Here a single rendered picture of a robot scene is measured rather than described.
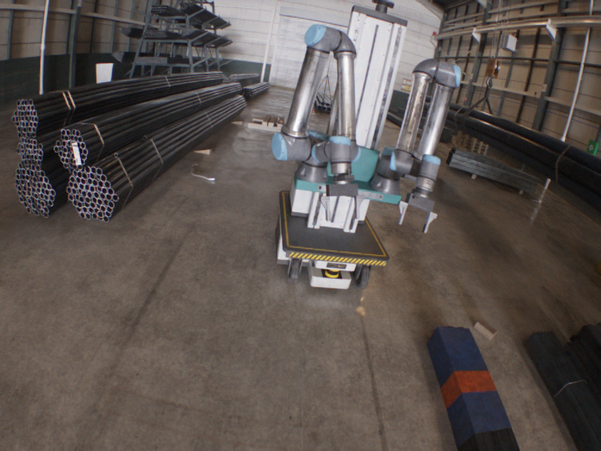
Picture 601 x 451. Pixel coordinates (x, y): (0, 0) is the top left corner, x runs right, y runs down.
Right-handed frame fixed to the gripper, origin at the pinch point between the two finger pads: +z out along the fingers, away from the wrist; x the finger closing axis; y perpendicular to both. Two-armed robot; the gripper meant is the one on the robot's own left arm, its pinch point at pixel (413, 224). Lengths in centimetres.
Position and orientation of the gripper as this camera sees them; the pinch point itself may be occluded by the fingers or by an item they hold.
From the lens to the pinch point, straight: 149.1
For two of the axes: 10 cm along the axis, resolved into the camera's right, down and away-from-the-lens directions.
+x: 9.5, 2.9, 0.7
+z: -3.0, 9.5, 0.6
